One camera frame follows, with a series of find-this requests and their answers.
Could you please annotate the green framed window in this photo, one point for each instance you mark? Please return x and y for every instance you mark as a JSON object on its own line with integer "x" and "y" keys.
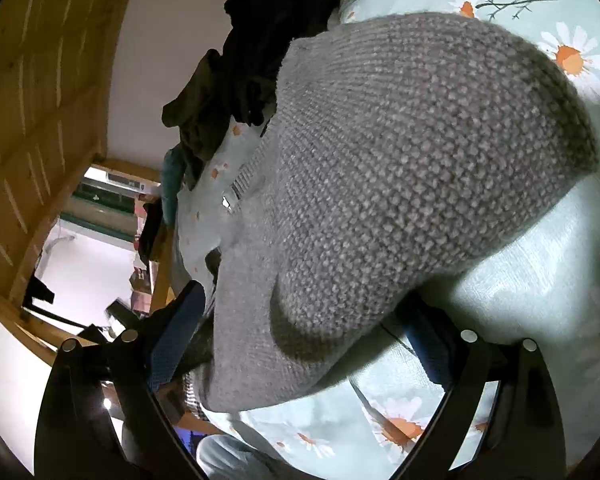
{"x": 105, "y": 210}

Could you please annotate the light blue floral blanket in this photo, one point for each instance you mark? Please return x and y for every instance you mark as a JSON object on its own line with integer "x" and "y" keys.
{"x": 520, "y": 260}

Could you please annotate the person's left leg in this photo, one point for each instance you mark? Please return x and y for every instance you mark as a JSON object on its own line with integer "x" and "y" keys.
{"x": 240, "y": 457}

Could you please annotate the pile of dark clothes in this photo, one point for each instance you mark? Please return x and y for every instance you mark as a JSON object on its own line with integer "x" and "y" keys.
{"x": 150, "y": 230}

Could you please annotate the dark hanging bag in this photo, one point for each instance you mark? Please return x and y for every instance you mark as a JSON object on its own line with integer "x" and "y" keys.
{"x": 37, "y": 290}

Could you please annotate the dark green garment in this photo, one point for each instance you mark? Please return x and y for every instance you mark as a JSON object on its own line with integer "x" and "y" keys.
{"x": 200, "y": 110}

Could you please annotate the white air conditioner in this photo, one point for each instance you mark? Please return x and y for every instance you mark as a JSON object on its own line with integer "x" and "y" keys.
{"x": 125, "y": 180}

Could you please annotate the wooden bunk bed frame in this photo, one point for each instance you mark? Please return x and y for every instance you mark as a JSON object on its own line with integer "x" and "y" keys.
{"x": 45, "y": 110}

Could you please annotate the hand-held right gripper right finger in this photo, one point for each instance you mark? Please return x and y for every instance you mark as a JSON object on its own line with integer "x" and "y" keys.
{"x": 437, "y": 360}

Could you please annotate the black garment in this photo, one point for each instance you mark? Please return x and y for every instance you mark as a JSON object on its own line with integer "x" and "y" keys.
{"x": 275, "y": 35}

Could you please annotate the grey knitted sweater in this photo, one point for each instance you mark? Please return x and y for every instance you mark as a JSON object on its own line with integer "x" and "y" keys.
{"x": 380, "y": 185}

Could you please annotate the black white checkered sheet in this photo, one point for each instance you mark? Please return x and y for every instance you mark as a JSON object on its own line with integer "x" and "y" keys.
{"x": 192, "y": 397}

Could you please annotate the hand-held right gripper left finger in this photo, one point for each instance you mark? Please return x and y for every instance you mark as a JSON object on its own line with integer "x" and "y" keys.
{"x": 175, "y": 330}

